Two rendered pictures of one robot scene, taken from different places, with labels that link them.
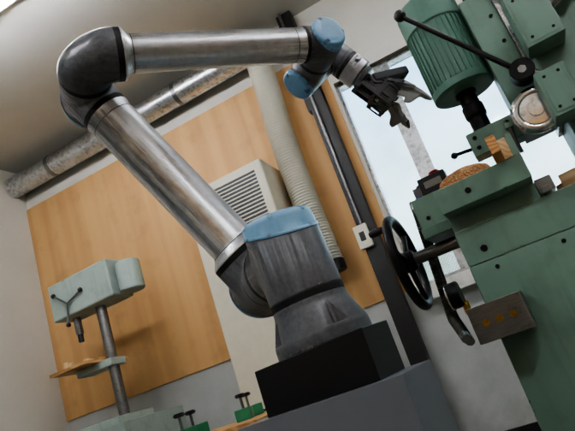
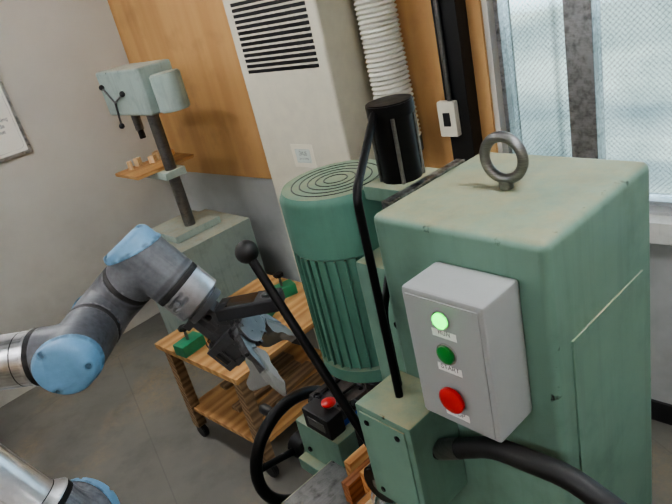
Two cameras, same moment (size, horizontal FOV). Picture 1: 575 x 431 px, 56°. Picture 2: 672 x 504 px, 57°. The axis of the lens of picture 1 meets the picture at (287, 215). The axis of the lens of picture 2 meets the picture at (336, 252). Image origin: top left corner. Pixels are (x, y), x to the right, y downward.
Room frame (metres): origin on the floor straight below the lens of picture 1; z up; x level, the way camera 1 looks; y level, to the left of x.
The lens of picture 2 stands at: (0.68, -1.02, 1.78)
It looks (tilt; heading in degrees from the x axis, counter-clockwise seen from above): 24 degrees down; 30
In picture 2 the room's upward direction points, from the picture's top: 14 degrees counter-clockwise
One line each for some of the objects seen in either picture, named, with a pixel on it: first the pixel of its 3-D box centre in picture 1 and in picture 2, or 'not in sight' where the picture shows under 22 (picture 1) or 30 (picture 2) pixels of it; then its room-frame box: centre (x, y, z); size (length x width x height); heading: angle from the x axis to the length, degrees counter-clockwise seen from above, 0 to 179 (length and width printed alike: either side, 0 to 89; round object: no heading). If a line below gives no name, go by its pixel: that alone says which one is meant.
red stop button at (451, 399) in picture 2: not in sight; (451, 400); (1.16, -0.83, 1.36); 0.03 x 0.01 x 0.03; 68
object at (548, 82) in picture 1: (559, 94); not in sight; (1.22, -0.71, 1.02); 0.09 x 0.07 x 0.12; 158
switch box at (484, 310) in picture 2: not in sight; (467, 349); (1.19, -0.84, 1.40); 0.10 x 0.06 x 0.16; 68
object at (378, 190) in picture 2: not in sight; (403, 165); (1.39, -0.73, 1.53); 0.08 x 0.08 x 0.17; 68
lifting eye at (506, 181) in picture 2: not in sight; (503, 160); (1.33, -0.87, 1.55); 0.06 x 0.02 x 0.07; 68
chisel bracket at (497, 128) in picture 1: (497, 139); not in sight; (1.43, -0.62, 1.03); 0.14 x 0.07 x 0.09; 68
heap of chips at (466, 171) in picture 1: (464, 175); not in sight; (1.27, -0.44, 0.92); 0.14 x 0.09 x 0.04; 68
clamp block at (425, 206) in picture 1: (442, 209); (344, 428); (1.54, -0.43, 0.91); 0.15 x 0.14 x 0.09; 158
